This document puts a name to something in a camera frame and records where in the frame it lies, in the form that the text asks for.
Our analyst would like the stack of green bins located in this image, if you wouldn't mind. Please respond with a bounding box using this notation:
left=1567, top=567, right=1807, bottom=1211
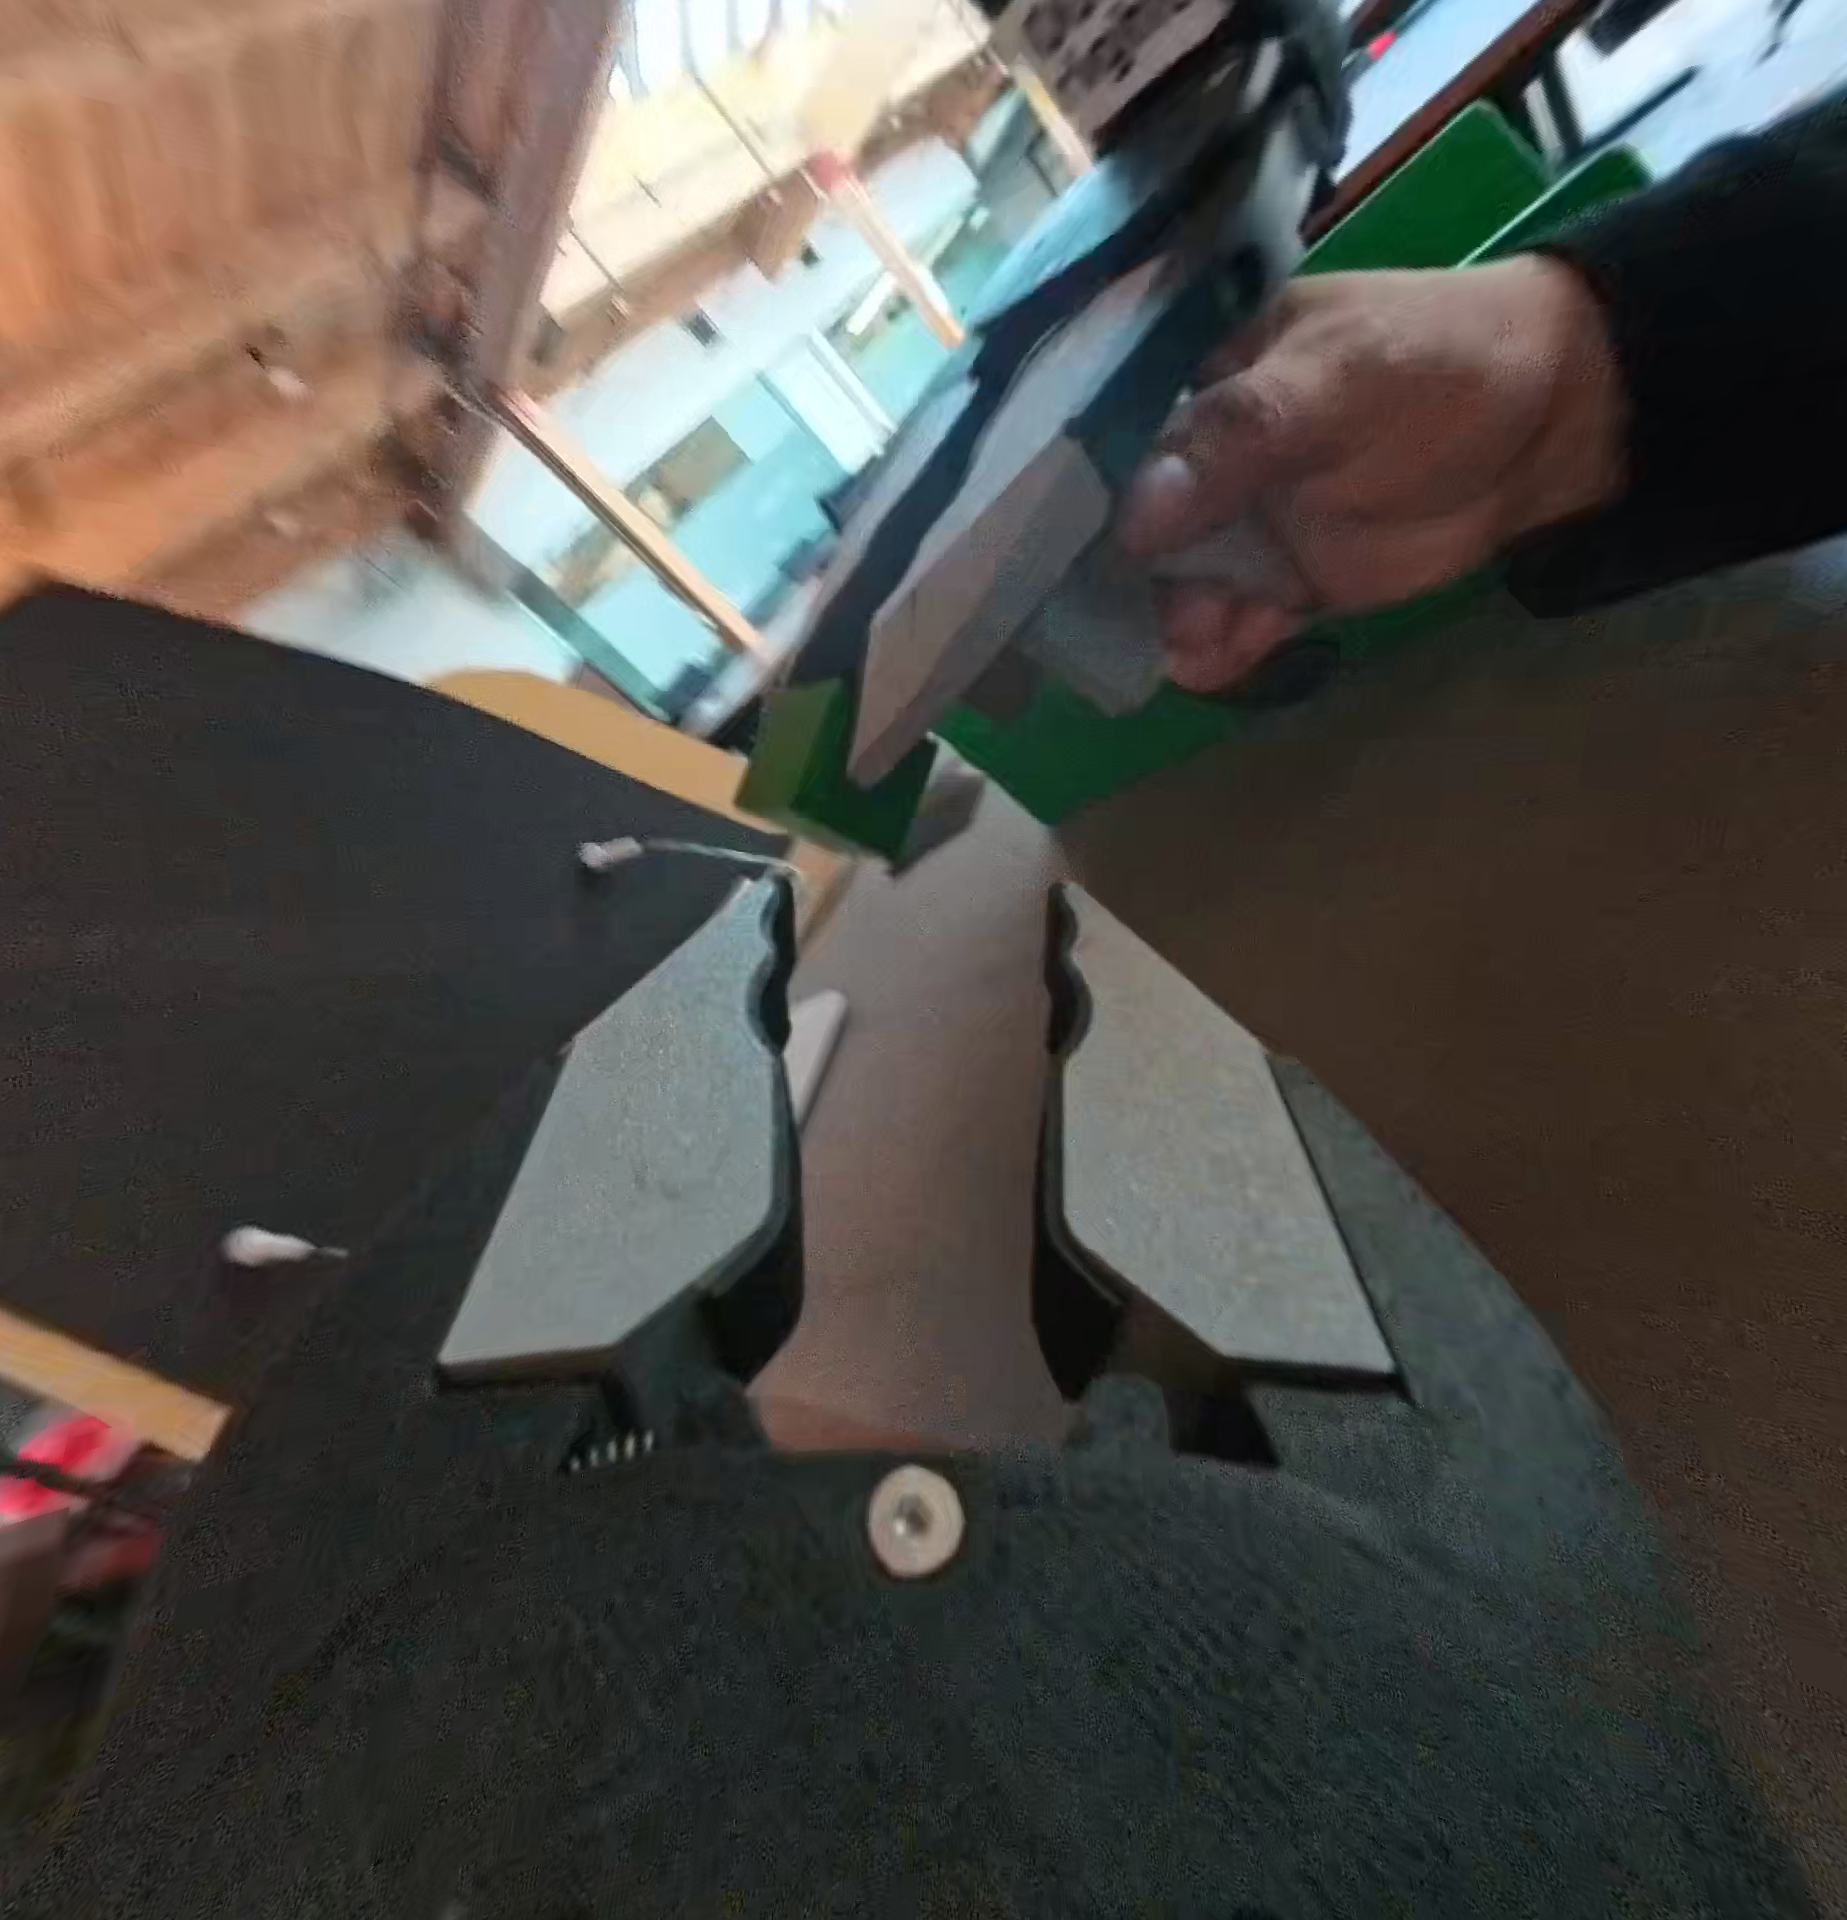
left=930, top=103, right=1654, bottom=828

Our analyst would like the person's right forearm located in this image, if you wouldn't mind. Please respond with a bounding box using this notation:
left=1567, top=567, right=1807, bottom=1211
left=1508, top=89, right=1847, bottom=623

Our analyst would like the pile of coloured clutter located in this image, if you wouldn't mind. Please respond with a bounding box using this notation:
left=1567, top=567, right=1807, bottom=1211
left=0, top=1402, right=170, bottom=1652

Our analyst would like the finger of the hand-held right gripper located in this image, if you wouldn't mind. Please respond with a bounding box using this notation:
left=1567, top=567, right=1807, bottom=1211
left=844, top=435, right=1114, bottom=788
left=793, top=258, right=1183, bottom=694

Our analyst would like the green block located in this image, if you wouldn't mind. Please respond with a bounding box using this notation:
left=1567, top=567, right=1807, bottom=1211
left=735, top=682, right=942, bottom=871

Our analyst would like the black board with wooden edge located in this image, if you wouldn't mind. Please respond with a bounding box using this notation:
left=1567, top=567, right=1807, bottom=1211
left=0, top=583, right=844, bottom=1468

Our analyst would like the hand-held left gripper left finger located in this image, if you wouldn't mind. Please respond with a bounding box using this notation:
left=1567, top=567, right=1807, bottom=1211
left=440, top=874, right=805, bottom=1388

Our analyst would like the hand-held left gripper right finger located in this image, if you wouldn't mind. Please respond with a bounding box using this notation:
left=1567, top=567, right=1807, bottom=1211
left=1031, top=882, right=1400, bottom=1404

